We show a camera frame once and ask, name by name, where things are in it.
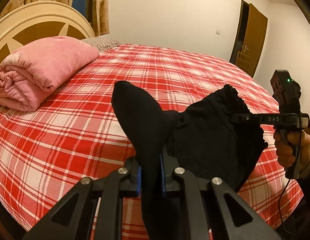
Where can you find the striped grey pillow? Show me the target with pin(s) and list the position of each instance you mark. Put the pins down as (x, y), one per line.
(101, 44)

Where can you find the red plaid bed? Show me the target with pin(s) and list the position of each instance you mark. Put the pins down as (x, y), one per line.
(95, 144)

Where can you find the folded pink quilt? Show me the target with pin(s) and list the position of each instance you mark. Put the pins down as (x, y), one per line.
(34, 71)

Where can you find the cream round headboard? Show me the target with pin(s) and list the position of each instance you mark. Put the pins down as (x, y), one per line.
(39, 20)

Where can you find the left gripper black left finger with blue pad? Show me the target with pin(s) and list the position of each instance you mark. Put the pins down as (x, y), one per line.
(92, 209)

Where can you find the brown wooden door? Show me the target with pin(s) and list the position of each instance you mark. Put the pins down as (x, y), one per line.
(250, 38)

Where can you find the black pants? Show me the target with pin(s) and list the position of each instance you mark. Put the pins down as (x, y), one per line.
(203, 139)

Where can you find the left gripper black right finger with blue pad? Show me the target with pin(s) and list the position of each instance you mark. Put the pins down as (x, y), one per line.
(210, 209)

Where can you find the person right hand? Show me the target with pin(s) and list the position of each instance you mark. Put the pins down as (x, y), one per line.
(285, 151)

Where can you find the beige right curtain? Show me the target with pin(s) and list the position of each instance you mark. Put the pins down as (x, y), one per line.
(100, 17)

